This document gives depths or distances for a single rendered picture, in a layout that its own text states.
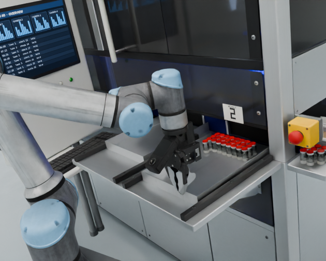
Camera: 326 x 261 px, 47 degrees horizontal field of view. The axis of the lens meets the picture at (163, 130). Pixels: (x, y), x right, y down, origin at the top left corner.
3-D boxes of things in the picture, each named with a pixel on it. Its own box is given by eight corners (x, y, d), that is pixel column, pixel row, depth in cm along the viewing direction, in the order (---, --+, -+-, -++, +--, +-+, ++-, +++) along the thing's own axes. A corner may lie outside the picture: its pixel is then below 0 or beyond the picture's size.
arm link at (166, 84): (146, 71, 100) (177, 65, 101) (153, 110, 104) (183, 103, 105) (149, 78, 93) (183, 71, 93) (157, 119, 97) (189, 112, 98)
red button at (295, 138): (294, 139, 113) (293, 127, 112) (306, 142, 110) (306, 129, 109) (286, 144, 111) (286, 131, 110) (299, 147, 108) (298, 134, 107)
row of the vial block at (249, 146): (215, 145, 140) (213, 134, 138) (254, 157, 127) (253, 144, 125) (210, 147, 139) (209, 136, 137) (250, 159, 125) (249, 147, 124)
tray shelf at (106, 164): (161, 120, 178) (161, 117, 177) (294, 157, 126) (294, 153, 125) (72, 163, 152) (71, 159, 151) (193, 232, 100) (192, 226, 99)
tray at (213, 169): (211, 140, 144) (210, 132, 143) (269, 157, 125) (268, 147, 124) (143, 180, 126) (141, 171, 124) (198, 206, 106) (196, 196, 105)
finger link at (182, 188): (201, 190, 110) (196, 162, 107) (186, 199, 107) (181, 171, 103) (193, 187, 112) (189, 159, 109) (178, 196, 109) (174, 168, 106)
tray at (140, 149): (167, 119, 173) (166, 112, 172) (209, 130, 154) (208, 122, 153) (106, 148, 155) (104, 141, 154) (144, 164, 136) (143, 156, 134)
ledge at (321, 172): (310, 151, 128) (310, 147, 127) (348, 161, 118) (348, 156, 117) (286, 169, 120) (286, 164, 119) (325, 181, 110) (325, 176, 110)
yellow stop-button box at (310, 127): (301, 134, 119) (300, 113, 116) (323, 140, 113) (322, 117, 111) (287, 144, 115) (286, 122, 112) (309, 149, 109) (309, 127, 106)
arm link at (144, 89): (107, 97, 90) (152, 88, 90) (107, 85, 100) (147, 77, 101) (114, 128, 93) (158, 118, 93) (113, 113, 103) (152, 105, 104)
